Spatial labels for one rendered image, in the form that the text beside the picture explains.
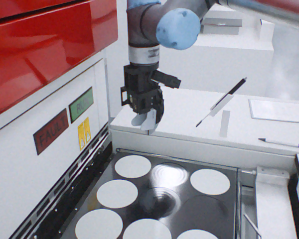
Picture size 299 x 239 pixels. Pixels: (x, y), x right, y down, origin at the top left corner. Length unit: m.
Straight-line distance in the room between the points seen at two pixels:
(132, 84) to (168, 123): 0.24
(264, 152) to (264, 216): 0.18
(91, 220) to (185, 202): 0.22
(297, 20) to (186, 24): 0.18
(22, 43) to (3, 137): 0.16
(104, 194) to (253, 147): 0.42
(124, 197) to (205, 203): 0.19
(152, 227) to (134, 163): 0.23
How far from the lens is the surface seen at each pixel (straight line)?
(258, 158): 0.88
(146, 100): 0.72
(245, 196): 0.87
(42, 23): 0.51
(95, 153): 0.83
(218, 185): 0.80
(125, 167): 0.84
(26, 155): 0.59
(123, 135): 0.92
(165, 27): 0.57
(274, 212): 0.80
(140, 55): 0.69
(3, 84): 0.44
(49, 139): 0.63
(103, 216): 0.71
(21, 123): 0.56
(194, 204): 0.74
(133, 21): 0.67
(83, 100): 0.74
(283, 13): 0.54
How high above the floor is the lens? 1.41
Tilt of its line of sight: 29 degrees down
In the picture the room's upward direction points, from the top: straight up
